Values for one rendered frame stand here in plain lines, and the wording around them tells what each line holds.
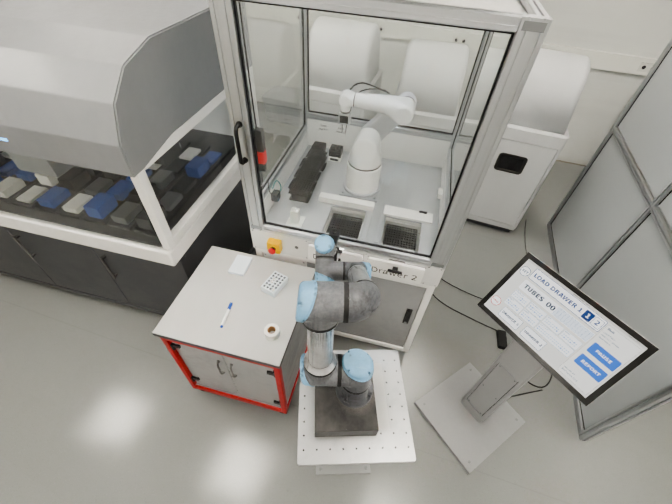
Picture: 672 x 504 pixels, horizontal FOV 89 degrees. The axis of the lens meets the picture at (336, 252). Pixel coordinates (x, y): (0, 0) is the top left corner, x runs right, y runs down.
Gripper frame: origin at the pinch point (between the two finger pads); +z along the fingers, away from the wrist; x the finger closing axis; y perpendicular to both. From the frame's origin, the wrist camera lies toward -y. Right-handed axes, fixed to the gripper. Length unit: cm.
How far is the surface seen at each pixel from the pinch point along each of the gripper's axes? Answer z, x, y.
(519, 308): -12, 83, 9
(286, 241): 12.1, -27.6, -1.9
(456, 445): 56, 87, 88
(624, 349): -30, 112, 16
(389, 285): 28.5, 30.4, 7.9
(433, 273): 12, 50, -2
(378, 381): -8, 33, 52
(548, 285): -18, 90, -2
